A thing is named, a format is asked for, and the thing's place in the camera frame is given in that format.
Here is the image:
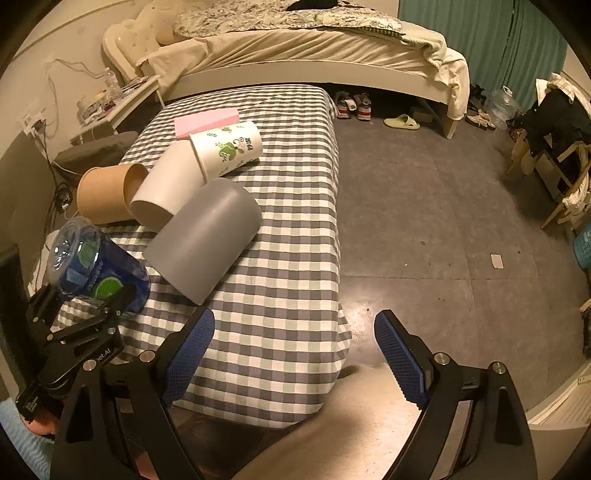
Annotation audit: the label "clear plastic bag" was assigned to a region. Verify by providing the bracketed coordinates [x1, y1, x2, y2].
[487, 85, 519, 131]

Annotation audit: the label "black jacket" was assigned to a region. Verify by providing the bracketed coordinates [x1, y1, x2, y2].
[522, 88, 591, 158]

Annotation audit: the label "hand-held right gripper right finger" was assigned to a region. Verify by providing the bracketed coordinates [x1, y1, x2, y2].
[373, 310, 539, 480]

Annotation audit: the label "plain white cup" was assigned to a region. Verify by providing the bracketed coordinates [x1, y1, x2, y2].
[128, 140, 207, 230]

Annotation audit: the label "cream pillow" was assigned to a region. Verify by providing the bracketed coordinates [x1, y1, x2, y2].
[154, 8, 186, 47]

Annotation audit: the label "grey sneaker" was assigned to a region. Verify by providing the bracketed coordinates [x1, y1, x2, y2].
[335, 91, 357, 120]
[353, 92, 374, 121]

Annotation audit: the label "white cup with green print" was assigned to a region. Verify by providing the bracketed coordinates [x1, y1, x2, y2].
[188, 120, 264, 178]

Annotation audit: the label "green slipper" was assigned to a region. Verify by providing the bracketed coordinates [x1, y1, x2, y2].
[384, 114, 420, 131]

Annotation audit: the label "grey cup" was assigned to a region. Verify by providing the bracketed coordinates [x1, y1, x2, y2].
[143, 178, 264, 305]

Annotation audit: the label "white bed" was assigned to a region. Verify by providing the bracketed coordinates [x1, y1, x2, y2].
[102, 0, 471, 139]

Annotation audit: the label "pink box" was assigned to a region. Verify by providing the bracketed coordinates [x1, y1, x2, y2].
[174, 108, 241, 139]

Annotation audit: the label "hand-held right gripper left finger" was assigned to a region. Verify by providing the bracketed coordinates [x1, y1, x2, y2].
[48, 307, 216, 480]

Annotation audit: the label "green curtain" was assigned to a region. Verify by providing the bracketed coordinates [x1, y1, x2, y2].
[399, 0, 568, 112]

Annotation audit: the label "white cable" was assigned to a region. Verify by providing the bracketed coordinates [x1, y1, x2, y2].
[45, 58, 109, 80]

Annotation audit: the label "dark clothing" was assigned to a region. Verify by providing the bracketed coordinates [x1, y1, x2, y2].
[284, 0, 343, 13]

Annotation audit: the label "checkered tablecloth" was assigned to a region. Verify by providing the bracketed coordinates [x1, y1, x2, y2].
[55, 84, 354, 428]

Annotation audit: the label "cream blanket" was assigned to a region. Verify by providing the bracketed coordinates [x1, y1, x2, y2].
[402, 31, 470, 121]

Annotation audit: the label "floral quilt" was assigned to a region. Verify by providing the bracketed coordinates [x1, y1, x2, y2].
[173, 4, 402, 38]

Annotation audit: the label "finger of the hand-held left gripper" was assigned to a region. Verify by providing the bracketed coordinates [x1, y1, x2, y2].
[50, 281, 139, 344]
[25, 284, 63, 344]

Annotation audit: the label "blue plastic cup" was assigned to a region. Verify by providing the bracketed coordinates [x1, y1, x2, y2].
[45, 216, 151, 317]

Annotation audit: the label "grey cushion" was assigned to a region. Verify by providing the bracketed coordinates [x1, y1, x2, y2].
[53, 132, 138, 174]

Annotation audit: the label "wall socket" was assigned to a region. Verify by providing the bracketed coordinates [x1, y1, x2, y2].
[18, 108, 49, 136]

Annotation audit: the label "white nightstand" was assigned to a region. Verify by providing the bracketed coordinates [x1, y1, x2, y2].
[69, 74, 162, 145]

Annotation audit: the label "power strip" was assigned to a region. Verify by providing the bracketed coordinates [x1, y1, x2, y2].
[53, 184, 74, 213]

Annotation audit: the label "white shoes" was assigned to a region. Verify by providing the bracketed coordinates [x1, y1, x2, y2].
[466, 110, 497, 131]

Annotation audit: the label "wooden chair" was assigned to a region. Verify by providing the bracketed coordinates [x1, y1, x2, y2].
[505, 74, 591, 232]

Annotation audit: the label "person's left forearm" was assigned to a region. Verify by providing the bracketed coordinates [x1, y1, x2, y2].
[0, 399, 57, 480]

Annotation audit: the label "brown paper cup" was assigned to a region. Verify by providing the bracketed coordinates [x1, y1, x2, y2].
[77, 162, 150, 224]

